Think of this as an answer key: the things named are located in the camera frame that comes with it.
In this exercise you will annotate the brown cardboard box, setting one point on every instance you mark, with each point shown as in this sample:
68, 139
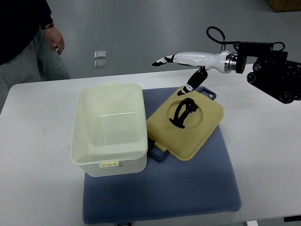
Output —
284, 5

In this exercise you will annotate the black table edge label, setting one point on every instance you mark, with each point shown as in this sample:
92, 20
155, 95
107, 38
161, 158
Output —
294, 219

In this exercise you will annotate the white storage box base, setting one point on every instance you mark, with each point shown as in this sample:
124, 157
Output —
110, 134

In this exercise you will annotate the yellow storage box lid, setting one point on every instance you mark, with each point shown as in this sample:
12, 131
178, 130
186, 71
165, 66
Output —
184, 122

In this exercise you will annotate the person's bare hand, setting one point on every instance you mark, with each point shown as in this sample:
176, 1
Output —
54, 38

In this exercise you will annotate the person in dark top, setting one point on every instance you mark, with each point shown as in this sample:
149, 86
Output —
25, 55

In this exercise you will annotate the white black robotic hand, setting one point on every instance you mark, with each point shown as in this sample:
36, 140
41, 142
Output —
224, 62

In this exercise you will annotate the upper metal floor plate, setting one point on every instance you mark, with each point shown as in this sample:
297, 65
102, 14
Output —
100, 54

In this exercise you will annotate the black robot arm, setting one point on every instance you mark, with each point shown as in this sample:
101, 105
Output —
272, 73

